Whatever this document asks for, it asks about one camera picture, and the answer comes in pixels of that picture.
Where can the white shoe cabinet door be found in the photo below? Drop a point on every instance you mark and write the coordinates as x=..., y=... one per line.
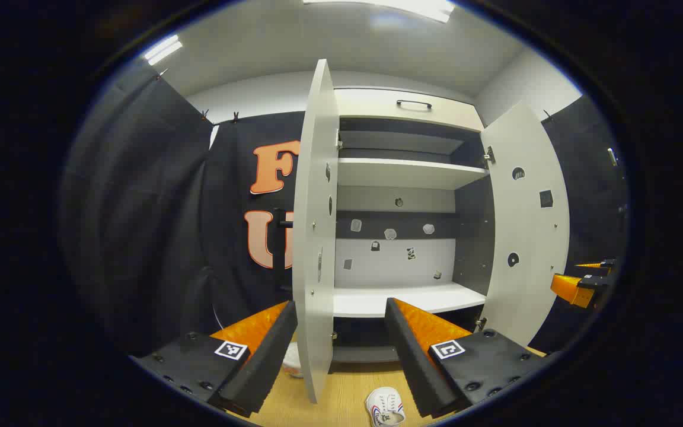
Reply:
x=315, y=178
x=525, y=237

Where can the white striped shoe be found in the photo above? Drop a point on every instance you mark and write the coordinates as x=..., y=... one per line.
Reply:
x=291, y=359
x=386, y=406

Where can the white cabinet drawer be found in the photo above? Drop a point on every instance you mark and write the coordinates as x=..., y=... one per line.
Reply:
x=365, y=104

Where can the black backdrop cloth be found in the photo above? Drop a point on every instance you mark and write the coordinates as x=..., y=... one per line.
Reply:
x=140, y=207

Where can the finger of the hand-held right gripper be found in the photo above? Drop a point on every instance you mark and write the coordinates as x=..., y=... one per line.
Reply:
x=605, y=265
x=570, y=289

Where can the white cabinet shelf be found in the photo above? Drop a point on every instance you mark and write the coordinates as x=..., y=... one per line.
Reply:
x=395, y=142
x=371, y=302
x=401, y=172

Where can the white shoe cabinet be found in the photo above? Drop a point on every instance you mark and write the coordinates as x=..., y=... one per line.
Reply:
x=377, y=198

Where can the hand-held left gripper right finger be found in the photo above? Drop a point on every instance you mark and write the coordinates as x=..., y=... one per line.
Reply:
x=412, y=362

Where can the long ceiling light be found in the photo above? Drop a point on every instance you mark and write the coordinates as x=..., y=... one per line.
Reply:
x=162, y=50

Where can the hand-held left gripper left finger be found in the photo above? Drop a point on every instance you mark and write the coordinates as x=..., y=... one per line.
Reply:
x=264, y=362

